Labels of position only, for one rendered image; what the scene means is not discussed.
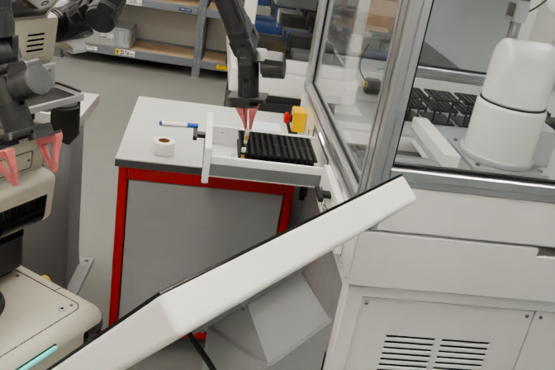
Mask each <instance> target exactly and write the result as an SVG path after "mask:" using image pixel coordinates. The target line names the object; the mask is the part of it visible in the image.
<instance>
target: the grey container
mask: <svg viewBox="0 0 555 370"><path fill-rule="evenodd" d="M136 27H137V24H136V23H131V22H126V21H118V22H117V24H116V27H115V28H114V29H113V30H112V31H111V32H108V33H101V32H97V31H95V30H93V31H94V34H93V35H92V36H90V37H86V38H83V40H84V42H85V43H90V44H95V45H106V46H112V47H117V48H123V49H129V48H130V47H131V46H132V45H133V44H134V43H135V40H136Z"/></svg>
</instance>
